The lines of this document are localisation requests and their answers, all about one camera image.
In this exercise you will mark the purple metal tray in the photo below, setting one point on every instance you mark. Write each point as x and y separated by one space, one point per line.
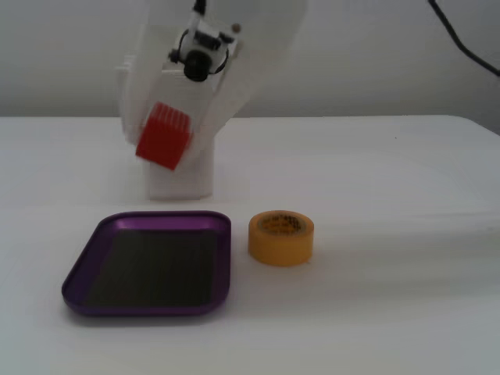
156 269

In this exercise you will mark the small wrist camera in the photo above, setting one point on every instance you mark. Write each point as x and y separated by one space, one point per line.
196 64

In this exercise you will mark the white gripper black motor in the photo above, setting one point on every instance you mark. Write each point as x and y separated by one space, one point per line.
177 94

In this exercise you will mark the yellow tape roll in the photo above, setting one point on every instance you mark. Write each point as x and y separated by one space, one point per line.
280 244

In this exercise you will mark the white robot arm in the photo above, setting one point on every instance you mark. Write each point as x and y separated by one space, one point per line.
269 51

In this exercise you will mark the red cube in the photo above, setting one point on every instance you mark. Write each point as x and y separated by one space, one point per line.
164 138

